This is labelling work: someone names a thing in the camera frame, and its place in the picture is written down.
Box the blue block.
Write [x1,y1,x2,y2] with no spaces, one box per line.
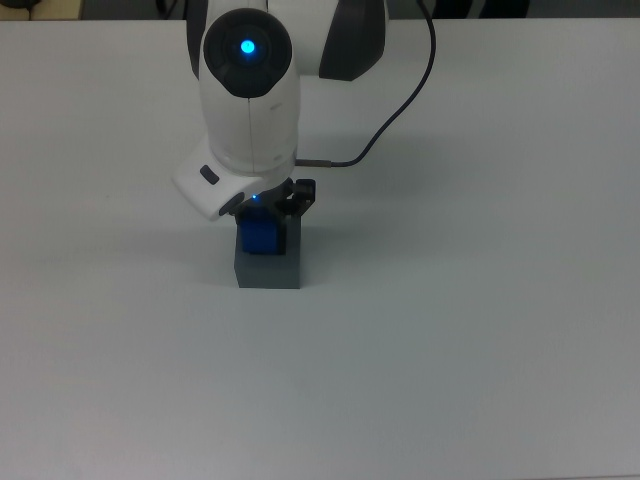
[239,209,286,256]

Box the dark background furniture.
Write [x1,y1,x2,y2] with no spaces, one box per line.
[433,0,531,20]

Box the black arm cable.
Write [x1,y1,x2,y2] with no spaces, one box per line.
[297,0,437,170]

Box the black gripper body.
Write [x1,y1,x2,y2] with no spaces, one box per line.
[238,178,297,217]

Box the grey hollow cuboid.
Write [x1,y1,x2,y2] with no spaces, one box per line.
[233,212,304,291]

